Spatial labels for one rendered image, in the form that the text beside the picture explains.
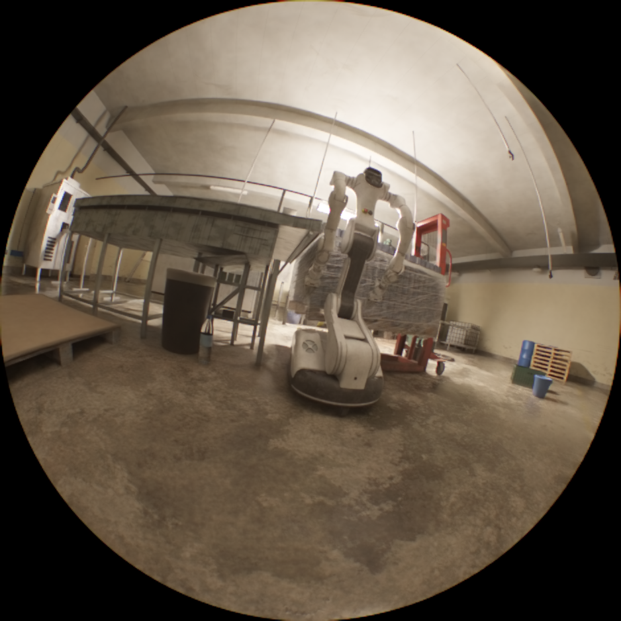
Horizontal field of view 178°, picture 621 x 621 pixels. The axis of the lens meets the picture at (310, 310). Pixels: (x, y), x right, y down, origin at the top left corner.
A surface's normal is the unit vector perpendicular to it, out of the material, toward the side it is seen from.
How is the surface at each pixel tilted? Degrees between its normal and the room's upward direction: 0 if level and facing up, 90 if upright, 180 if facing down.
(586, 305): 90
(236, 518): 0
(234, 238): 90
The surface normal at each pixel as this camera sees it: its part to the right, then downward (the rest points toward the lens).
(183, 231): 0.24, 0.08
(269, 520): 0.21, -0.98
